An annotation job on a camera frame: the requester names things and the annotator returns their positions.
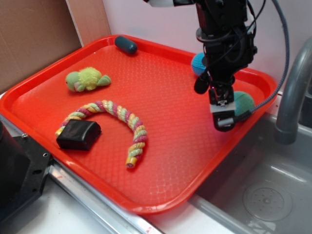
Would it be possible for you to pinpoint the dark teal capsule toy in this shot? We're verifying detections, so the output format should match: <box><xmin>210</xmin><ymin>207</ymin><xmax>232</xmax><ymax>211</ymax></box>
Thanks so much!
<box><xmin>114</xmin><ymin>36</ymin><xmax>137</xmax><ymax>55</ymax></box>

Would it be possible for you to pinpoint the brown cardboard board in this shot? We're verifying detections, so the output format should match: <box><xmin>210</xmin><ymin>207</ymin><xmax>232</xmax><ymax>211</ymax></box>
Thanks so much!
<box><xmin>0</xmin><ymin>0</ymin><xmax>111</xmax><ymax>93</ymax></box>

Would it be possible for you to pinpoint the green plush toy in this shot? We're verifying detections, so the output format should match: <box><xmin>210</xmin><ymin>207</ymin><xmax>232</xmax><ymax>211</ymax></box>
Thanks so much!
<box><xmin>65</xmin><ymin>67</ymin><xmax>112</xmax><ymax>93</ymax></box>

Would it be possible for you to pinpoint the silver metal edge rail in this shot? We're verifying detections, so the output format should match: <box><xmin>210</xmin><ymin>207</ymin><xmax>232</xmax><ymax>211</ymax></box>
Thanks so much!
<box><xmin>0</xmin><ymin>114</ymin><xmax>166</xmax><ymax>234</ymax></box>

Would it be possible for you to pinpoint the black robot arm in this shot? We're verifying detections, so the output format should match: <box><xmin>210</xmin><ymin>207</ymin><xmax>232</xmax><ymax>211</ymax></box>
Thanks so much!
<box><xmin>147</xmin><ymin>0</ymin><xmax>257</xmax><ymax>132</ymax></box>

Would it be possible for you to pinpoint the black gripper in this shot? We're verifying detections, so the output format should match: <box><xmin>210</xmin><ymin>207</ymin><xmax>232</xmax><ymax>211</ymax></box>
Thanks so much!
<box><xmin>194</xmin><ymin>36</ymin><xmax>257</xmax><ymax>132</ymax></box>

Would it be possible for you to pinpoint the grey toy sink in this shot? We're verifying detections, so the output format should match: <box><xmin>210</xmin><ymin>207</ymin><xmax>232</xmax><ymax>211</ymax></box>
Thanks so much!
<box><xmin>190</xmin><ymin>114</ymin><xmax>312</xmax><ymax>234</ymax></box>

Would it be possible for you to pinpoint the multicolour rope toy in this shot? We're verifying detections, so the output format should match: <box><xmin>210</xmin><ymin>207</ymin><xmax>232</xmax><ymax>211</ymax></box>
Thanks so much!
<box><xmin>56</xmin><ymin>100</ymin><xmax>148</xmax><ymax>168</ymax></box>

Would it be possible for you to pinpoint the green dimpled ball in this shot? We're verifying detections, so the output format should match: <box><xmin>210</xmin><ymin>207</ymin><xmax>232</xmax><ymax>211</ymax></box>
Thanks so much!
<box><xmin>234</xmin><ymin>91</ymin><xmax>255</xmax><ymax>116</ymax></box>

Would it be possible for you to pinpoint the red plastic tray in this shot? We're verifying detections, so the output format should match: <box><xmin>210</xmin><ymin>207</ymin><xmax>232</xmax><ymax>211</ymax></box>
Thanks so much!
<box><xmin>0</xmin><ymin>36</ymin><xmax>268</xmax><ymax>215</ymax></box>

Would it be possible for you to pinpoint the grey braided cable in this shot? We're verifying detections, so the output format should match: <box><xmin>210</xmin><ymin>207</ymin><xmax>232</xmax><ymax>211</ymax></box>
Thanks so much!
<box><xmin>234</xmin><ymin>0</ymin><xmax>291</xmax><ymax>122</ymax></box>

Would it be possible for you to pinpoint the grey toy faucet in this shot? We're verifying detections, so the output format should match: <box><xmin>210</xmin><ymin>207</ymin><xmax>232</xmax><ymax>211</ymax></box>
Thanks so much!
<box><xmin>274</xmin><ymin>38</ymin><xmax>312</xmax><ymax>145</ymax></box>

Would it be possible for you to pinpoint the blue dimpled ball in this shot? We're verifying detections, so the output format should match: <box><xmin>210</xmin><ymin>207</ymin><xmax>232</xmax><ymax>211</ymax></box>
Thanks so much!
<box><xmin>191</xmin><ymin>53</ymin><xmax>206</xmax><ymax>76</ymax></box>

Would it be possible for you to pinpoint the black rounded block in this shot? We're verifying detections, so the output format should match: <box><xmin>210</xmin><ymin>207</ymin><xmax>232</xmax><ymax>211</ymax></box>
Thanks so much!
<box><xmin>57</xmin><ymin>119</ymin><xmax>101</xmax><ymax>151</ymax></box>

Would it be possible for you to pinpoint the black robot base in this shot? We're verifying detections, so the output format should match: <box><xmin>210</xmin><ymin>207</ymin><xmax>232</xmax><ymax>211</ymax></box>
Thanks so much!
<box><xmin>0</xmin><ymin>123</ymin><xmax>52</xmax><ymax>224</ymax></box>

